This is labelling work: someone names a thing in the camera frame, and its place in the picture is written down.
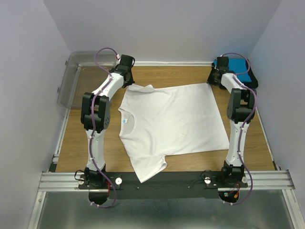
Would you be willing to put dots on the folded black t shirt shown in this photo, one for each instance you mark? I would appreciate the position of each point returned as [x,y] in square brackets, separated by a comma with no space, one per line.
[240,66]

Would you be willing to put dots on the clear plastic bin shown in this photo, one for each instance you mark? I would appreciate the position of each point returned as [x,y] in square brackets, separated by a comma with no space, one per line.
[81,75]

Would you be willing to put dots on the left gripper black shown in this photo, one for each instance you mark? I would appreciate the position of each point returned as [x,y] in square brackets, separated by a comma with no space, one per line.
[130,80]

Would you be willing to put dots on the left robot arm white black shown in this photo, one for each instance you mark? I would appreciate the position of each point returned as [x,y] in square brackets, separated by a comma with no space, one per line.
[96,116]

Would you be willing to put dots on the aluminium frame rail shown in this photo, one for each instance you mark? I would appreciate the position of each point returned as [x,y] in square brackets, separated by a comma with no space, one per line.
[267,203]

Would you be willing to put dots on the white t shirt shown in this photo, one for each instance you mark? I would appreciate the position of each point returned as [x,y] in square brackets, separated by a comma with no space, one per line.
[161,122]

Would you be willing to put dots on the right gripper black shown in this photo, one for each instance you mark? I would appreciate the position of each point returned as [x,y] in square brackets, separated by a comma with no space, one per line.
[209,80]

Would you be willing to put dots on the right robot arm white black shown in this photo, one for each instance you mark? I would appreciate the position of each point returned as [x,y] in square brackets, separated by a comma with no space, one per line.
[240,111]

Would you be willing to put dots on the folded blue t shirt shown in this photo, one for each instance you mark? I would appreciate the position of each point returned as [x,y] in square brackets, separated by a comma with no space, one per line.
[239,67]

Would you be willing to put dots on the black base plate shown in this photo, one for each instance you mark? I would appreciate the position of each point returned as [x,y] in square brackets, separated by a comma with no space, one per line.
[165,185]

